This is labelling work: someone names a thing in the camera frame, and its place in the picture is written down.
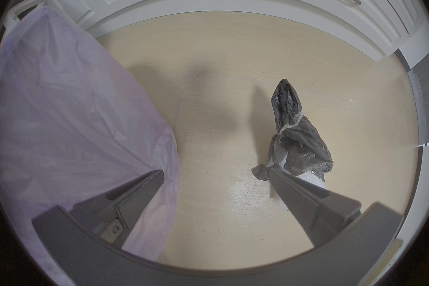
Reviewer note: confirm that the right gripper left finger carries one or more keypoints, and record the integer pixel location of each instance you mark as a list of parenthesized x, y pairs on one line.
[(129, 204)]

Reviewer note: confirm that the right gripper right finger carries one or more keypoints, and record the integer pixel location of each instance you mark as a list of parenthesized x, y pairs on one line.
[(311, 207)]

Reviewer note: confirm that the black plastic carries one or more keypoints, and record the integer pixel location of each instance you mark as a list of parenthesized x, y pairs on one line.
[(298, 144)]

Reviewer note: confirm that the purple plastic bag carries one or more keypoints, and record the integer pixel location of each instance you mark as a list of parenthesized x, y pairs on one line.
[(73, 117)]

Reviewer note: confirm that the white chair grey cushions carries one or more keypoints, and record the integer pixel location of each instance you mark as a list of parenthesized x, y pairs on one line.
[(33, 3)]

